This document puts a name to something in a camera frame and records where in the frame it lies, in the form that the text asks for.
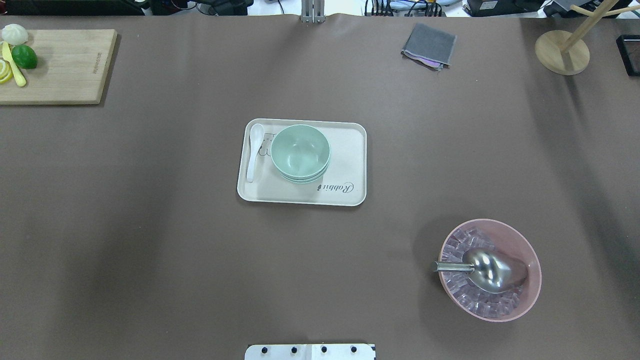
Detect lemon slice top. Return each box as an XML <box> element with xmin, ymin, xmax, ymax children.
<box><xmin>0</xmin><ymin>59</ymin><xmax>12</xmax><ymax>78</ymax></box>

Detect black tray at edge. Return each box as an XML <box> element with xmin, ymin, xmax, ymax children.
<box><xmin>615</xmin><ymin>34</ymin><xmax>640</xmax><ymax>76</ymax></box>

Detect pink bowl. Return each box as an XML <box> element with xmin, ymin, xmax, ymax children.
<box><xmin>435</xmin><ymin>219</ymin><xmax>542</xmax><ymax>322</ymax></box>

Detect wooden mug tree stand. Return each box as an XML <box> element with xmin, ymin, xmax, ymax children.
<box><xmin>534</xmin><ymin>0</ymin><xmax>640</xmax><ymax>76</ymax></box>

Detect yellow plastic knife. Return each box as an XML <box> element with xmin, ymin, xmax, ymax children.
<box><xmin>1</xmin><ymin>41</ymin><xmax>26</xmax><ymax>87</ymax></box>

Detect green lime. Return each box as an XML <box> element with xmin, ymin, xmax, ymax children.
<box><xmin>11</xmin><ymin>44</ymin><xmax>39</xmax><ymax>69</ymax></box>

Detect bamboo cutting board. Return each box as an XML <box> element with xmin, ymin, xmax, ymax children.
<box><xmin>0</xmin><ymin>29</ymin><xmax>117</xmax><ymax>105</ymax></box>

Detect lemon slice bottom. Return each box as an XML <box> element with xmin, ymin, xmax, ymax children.
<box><xmin>0</xmin><ymin>68</ymin><xmax>13</xmax><ymax>84</ymax></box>

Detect metal ice scoop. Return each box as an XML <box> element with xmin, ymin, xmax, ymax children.
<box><xmin>430</xmin><ymin>247</ymin><xmax>528</xmax><ymax>294</ymax></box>

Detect white garlic toy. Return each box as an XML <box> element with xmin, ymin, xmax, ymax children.
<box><xmin>1</xmin><ymin>23</ymin><xmax>30</xmax><ymax>46</ymax></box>

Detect white ceramic spoon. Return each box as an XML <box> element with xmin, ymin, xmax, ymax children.
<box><xmin>246</xmin><ymin>123</ymin><xmax>265</xmax><ymax>183</ymax></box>

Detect cream rabbit tray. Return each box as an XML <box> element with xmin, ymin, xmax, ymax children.
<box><xmin>237</xmin><ymin>118</ymin><xmax>367</xmax><ymax>207</ymax></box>

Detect lemon slice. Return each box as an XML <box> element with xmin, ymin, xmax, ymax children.
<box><xmin>0</xmin><ymin>68</ymin><xmax>13</xmax><ymax>84</ymax></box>
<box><xmin>0</xmin><ymin>59</ymin><xmax>12</xmax><ymax>78</ymax></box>

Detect ice cubes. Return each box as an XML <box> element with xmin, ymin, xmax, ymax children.
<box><xmin>441</xmin><ymin>227</ymin><xmax>524</xmax><ymax>319</ymax></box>

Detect grey folded cloth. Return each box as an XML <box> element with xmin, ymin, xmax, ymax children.
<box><xmin>401</xmin><ymin>23</ymin><xmax>458</xmax><ymax>71</ymax></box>

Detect green bowl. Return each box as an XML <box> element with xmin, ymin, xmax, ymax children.
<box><xmin>274</xmin><ymin>162</ymin><xmax>329</xmax><ymax>180</ymax></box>
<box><xmin>270</xmin><ymin>124</ymin><xmax>332</xmax><ymax>167</ymax></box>
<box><xmin>279</xmin><ymin>171</ymin><xmax>326</xmax><ymax>184</ymax></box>

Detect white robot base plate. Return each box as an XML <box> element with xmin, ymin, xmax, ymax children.
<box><xmin>244</xmin><ymin>342</ymin><xmax>377</xmax><ymax>360</ymax></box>

